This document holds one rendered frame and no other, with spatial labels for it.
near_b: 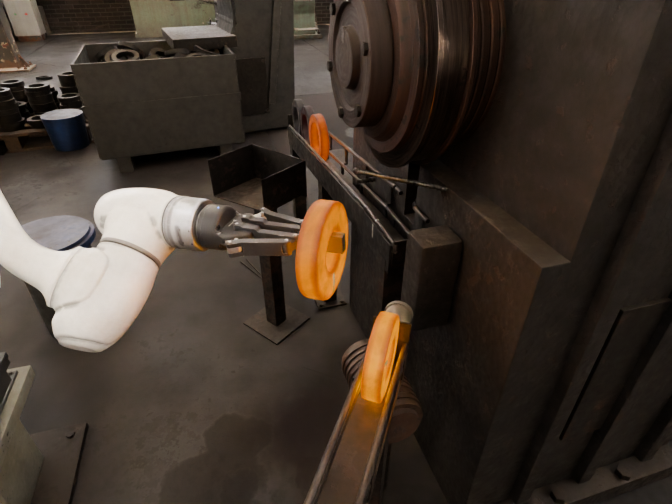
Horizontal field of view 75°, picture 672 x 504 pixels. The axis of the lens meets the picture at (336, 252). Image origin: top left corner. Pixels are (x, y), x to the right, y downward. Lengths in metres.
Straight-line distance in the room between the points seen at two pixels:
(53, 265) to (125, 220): 0.12
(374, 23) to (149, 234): 0.53
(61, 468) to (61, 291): 0.99
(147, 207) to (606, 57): 0.71
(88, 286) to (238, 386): 1.04
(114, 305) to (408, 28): 0.66
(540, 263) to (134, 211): 0.67
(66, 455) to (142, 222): 1.06
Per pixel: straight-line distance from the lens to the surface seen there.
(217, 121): 3.45
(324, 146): 1.72
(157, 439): 1.64
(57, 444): 1.74
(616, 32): 0.75
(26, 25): 10.54
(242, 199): 1.56
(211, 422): 1.63
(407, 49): 0.86
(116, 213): 0.81
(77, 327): 0.74
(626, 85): 0.73
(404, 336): 0.86
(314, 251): 0.61
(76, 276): 0.75
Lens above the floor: 1.29
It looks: 34 degrees down
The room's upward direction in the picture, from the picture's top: straight up
